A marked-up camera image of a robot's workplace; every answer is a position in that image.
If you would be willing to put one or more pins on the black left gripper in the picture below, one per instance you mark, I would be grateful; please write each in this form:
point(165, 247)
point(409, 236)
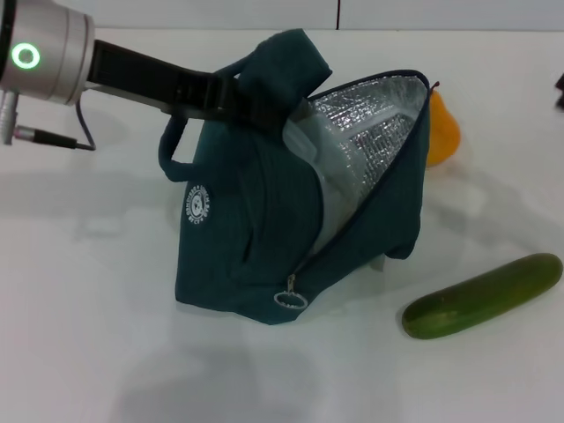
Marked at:
point(150, 83)

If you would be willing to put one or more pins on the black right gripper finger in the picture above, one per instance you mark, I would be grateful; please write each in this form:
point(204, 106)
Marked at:
point(560, 92)

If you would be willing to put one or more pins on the teal insulated lunch bag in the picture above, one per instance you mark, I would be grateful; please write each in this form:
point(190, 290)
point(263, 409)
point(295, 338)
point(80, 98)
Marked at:
point(264, 220)

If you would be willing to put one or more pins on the green cucumber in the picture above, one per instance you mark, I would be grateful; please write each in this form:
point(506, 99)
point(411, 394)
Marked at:
point(480, 299)

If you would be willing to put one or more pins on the orange pear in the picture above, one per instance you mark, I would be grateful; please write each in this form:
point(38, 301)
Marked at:
point(443, 136)

